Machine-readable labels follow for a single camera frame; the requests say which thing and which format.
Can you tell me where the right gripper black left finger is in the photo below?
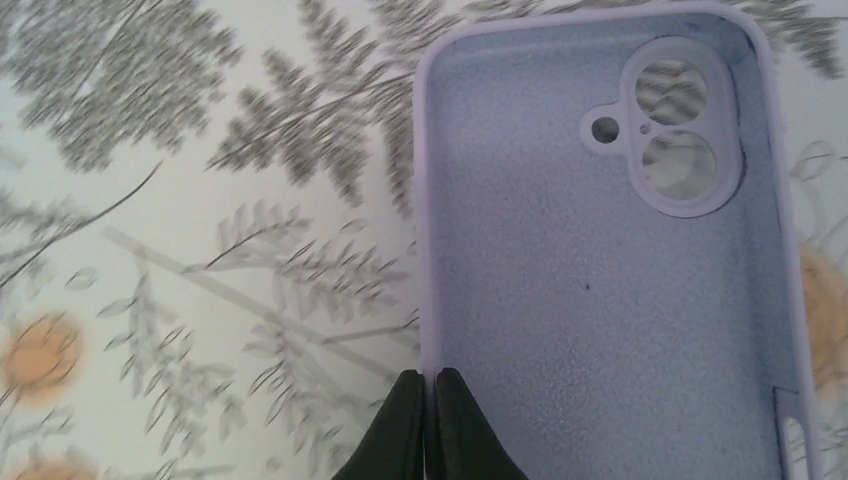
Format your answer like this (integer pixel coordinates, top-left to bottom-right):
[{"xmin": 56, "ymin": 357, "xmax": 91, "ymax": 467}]
[{"xmin": 333, "ymin": 370, "xmax": 425, "ymax": 480}]

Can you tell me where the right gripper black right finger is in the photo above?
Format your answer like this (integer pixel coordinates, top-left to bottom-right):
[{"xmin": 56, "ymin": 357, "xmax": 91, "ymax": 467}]
[{"xmin": 435, "ymin": 368, "xmax": 527, "ymax": 480}]

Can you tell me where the floral patterned table mat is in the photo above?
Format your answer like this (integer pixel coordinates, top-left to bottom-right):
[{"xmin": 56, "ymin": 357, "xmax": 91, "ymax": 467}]
[{"xmin": 1, "ymin": 1, "xmax": 847, "ymax": 479}]

